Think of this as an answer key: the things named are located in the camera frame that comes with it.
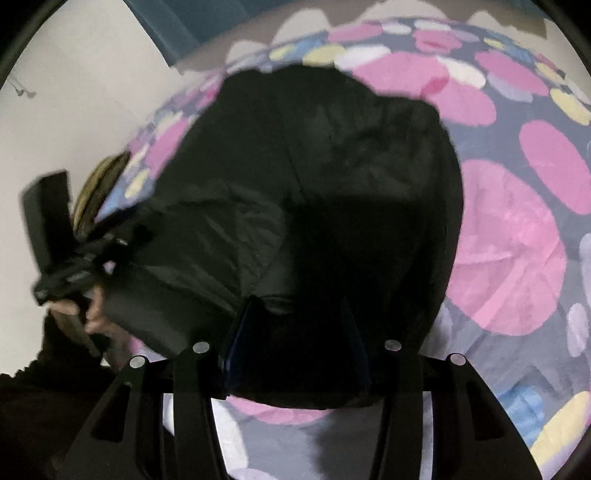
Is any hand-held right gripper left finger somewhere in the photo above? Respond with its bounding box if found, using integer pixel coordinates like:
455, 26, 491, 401
58, 298, 259, 480

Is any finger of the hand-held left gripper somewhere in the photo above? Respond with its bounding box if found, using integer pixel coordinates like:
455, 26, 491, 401
21, 171, 77, 278
85, 224, 155, 273

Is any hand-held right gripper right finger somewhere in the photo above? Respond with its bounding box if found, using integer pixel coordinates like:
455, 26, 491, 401
341, 298, 543, 480

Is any black jacket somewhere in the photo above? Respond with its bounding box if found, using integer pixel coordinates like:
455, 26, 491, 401
95, 65, 465, 411

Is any person's left forearm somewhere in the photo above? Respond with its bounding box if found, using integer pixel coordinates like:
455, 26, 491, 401
0, 314, 125, 480

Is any person's left hand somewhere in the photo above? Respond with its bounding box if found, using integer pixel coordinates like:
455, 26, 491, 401
50, 277, 137, 370

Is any striped yellow black pillow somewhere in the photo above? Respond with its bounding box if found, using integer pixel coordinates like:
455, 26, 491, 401
71, 152, 132, 241

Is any polka dot bed sheet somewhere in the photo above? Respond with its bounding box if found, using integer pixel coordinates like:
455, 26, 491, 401
95, 16, 591, 480

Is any taupe dotted cloth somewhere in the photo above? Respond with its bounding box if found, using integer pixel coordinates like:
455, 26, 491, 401
175, 0, 552, 79

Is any small wall fixture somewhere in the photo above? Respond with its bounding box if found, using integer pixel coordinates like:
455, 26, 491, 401
8, 76, 38, 99

